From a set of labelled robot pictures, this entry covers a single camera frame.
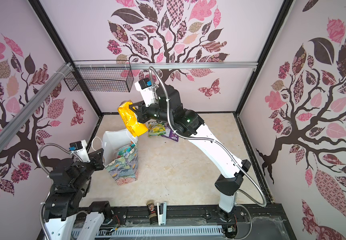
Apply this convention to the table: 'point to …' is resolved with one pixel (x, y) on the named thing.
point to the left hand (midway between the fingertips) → (104, 152)
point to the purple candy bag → (170, 133)
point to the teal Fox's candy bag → (123, 151)
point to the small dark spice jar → (153, 218)
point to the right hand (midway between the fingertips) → (131, 103)
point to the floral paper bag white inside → (125, 169)
